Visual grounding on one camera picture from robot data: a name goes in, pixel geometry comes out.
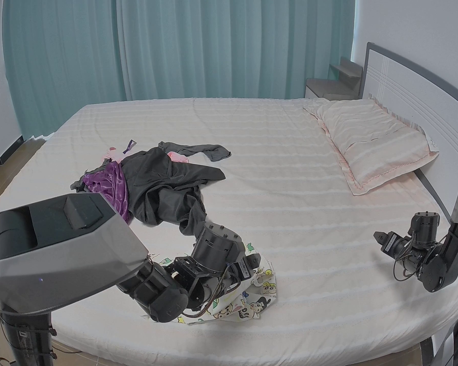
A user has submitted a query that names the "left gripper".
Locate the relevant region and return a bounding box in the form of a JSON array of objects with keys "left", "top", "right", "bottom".
[{"left": 191, "top": 253, "right": 262, "bottom": 312}]

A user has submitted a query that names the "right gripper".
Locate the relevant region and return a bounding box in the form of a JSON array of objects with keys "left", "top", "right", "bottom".
[{"left": 373, "top": 231, "right": 411, "bottom": 260}]

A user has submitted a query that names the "white printed pyjama top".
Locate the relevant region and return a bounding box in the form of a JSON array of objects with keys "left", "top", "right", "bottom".
[{"left": 139, "top": 242, "right": 278, "bottom": 325}]

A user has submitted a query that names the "bed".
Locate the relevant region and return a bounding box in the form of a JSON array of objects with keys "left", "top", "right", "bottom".
[{"left": 0, "top": 41, "right": 458, "bottom": 366}]

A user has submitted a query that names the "pink striped pillow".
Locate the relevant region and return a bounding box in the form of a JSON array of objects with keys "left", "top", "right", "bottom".
[{"left": 303, "top": 94, "right": 439, "bottom": 196}]

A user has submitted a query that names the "black garment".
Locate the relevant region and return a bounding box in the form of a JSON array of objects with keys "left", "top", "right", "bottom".
[{"left": 122, "top": 147, "right": 226, "bottom": 237}]

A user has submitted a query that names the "dark grey thin garment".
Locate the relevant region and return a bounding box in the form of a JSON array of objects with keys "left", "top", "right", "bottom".
[{"left": 158, "top": 141, "right": 231, "bottom": 162}]

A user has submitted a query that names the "pink garment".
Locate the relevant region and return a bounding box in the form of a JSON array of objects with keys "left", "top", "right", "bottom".
[{"left": 101, "top": 147, "right": 190, "bottom": 165}]

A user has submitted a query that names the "purple satin garment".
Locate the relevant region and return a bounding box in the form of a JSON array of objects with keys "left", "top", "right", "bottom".
[{"left": 82, "top": 140, "right": 137, "bottom": 224}]

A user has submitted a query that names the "grey bedside table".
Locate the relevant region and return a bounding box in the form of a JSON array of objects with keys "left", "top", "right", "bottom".
[{"left": 305, "top": 56, "right": 364, "bottom": 100}]

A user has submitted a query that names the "blue-green curtain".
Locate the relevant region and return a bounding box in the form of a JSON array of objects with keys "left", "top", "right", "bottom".
[
  {"left": 116, "top": 0, "right": 357, "bottom": 100},
  {"left": 2, "top": 0, "right": 128, "bottom": 139}
]

